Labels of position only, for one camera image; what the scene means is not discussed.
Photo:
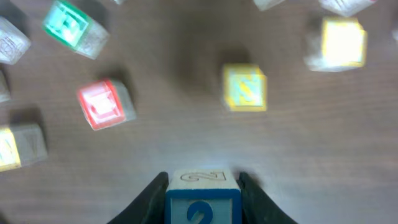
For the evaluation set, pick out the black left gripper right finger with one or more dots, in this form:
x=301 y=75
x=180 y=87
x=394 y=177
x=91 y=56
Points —
x=257 y=206

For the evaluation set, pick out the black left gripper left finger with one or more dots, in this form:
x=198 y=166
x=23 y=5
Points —
x=149 y=206

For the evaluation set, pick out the blue number 2 block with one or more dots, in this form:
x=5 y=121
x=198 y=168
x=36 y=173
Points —
x=203 y=196

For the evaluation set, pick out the red letter U block middle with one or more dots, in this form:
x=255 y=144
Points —
x=106 y=103

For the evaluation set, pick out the yellow letter S block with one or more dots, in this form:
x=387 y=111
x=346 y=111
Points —
x=244 y=87

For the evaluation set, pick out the yellow block left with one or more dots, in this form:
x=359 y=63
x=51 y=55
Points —
x=22 y=145

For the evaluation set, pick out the yellow letter O block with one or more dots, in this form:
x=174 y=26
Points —
x=335 y=44

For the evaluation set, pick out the green letter F block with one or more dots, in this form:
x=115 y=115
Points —
x=76 y=30

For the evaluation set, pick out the yellow block upper middle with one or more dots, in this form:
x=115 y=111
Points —
x=263 y=5

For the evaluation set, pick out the blue letter P block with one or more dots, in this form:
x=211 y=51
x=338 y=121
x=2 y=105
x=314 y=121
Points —
x=14 y=43

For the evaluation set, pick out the red letter I block upper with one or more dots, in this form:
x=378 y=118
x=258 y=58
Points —
x=346 y=8

